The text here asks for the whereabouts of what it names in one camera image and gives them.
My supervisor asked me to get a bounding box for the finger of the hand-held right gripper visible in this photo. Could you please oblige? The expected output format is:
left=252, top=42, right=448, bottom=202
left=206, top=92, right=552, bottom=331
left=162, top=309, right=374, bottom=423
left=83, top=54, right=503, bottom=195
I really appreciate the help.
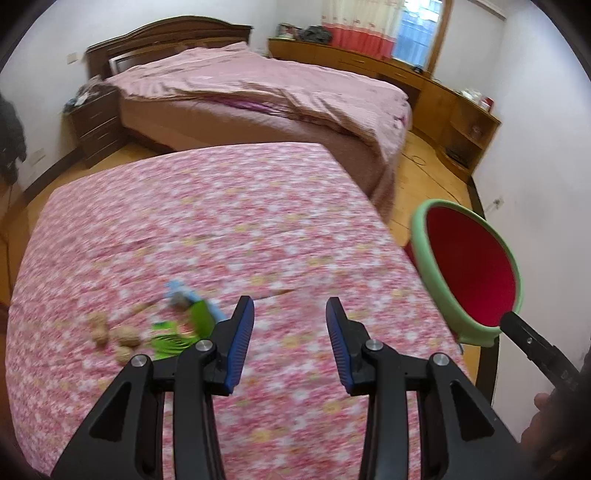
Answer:
left=500, top=311, right=555, bottom=370

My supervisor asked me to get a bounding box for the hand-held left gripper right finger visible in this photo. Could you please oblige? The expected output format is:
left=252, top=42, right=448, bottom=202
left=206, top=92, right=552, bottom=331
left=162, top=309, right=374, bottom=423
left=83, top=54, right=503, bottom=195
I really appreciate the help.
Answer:
left=325, top=298, right=532, bottom=480

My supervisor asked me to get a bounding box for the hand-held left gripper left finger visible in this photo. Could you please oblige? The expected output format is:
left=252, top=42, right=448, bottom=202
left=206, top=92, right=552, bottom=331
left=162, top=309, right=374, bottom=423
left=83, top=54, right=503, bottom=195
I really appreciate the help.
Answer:
left=50, top=295, right=256, bottom=480

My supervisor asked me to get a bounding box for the red bin with green rim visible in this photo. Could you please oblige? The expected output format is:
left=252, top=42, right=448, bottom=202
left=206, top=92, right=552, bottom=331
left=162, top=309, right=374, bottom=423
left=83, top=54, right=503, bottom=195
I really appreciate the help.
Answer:
left=410, top=198, right=527, bottom=347

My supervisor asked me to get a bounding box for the person's right hand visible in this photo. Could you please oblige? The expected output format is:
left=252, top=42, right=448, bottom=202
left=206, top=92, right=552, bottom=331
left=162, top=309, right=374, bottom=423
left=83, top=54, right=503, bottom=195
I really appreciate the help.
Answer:
left=522, top=392, right=568, bottom=467

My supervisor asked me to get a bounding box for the green mosquito coil box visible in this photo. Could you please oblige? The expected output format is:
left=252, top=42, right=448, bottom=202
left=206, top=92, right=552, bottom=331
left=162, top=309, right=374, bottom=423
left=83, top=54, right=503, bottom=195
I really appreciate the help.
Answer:
left=150, top=300, right=220, bottom=361

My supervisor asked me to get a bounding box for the thin wooden skewer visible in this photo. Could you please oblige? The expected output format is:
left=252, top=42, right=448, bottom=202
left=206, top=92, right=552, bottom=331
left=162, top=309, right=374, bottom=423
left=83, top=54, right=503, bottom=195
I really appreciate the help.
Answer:
left=249, top=288, right=296, bottom=301

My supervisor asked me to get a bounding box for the pink floral tablecloth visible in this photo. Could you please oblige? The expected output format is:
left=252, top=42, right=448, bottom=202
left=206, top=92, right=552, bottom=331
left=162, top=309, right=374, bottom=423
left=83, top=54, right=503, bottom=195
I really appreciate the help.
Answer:
left=6, top=142, right=476, bottom=480

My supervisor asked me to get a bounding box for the long wooden cabinet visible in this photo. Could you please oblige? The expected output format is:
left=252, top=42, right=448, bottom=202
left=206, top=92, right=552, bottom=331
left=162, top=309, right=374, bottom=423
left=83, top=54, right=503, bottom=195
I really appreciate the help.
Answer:
left=268, top=37, right=502, bottom=183

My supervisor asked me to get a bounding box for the pink blanket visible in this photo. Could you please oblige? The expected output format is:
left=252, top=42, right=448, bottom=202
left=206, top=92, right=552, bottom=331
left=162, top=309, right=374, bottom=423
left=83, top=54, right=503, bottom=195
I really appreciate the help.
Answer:
left=102, top=41, right=413, bottom=204

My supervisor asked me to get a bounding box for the dark wooden nightstand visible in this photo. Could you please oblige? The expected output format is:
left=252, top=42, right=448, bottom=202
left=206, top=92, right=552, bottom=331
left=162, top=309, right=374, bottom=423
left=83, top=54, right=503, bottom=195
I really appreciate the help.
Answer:
left=69, top=88, right=125, bottom=168

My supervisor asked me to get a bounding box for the small heap of clothes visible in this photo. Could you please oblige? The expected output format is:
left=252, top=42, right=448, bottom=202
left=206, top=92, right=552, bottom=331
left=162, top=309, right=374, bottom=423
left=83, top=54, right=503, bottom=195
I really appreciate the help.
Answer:
left=62, top=80, right=105, bottom=114

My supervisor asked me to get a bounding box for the black jacket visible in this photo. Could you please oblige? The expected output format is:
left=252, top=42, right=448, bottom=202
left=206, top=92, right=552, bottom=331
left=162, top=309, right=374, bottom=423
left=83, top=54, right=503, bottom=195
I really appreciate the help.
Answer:
left=0, top=92, right=27, bottom=183

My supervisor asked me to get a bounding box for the dark cloth bundle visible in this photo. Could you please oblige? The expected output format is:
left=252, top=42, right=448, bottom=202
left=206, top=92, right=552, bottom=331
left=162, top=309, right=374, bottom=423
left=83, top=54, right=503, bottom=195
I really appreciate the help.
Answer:
left=295, top=25, right=332, bottom=44

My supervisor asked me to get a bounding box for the barred window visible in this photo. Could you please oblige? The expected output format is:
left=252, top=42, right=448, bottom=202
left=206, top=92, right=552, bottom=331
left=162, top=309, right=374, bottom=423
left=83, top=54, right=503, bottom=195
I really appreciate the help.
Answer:
left=392, top=0, right=455, bottom=77

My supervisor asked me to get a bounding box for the dark wooden bed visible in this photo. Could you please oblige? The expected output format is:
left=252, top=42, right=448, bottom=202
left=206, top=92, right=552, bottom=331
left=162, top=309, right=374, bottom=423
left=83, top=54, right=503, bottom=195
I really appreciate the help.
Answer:
left=85, top=16, right=413, bottom=213

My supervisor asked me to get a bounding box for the white and red curtain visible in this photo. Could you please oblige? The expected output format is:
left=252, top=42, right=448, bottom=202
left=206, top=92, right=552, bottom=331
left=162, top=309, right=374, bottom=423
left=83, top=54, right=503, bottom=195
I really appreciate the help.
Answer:
left=320, top=0, right=407, bottom=61

